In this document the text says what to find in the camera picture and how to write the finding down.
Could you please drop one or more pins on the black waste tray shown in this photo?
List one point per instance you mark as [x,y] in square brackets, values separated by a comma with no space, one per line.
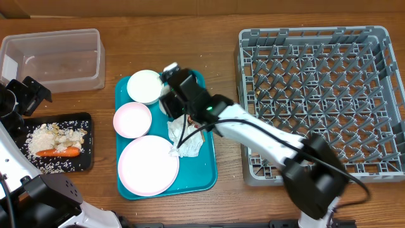
[86,160]

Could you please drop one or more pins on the orange carrot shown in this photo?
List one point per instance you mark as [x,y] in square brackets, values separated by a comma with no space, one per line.
[67,152]

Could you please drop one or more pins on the clear plastic bin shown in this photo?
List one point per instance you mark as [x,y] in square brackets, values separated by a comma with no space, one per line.
[62,61]

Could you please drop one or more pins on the white tissue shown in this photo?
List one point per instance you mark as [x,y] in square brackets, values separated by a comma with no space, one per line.
[178,130]

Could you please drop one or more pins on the large pink plate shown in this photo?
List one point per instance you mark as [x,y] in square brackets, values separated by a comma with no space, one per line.
[145,166]

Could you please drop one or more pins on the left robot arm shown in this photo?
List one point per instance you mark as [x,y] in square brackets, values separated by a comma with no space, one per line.
[30,198]

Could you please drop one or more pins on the red snack wrapper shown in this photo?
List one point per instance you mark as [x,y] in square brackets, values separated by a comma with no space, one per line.
[191,122]

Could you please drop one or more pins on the white bowl with scraps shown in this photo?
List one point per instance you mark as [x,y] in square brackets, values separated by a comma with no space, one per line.
[145,87]

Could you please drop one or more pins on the grey dishwasher rack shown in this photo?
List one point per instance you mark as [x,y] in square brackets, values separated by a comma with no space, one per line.
[340,82]

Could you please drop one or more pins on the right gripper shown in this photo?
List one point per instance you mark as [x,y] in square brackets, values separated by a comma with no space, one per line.
[175,100]

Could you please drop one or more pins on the food scraps pile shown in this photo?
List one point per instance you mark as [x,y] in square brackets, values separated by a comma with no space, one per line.
[55,136]

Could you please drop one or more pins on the white paper cup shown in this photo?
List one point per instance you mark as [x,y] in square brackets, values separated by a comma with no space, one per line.
[165,90]

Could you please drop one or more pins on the teal serving tray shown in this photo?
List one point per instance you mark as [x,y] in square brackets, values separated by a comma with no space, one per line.
[195,173]

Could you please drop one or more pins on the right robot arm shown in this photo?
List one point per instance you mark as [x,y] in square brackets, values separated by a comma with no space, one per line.
[312,174]

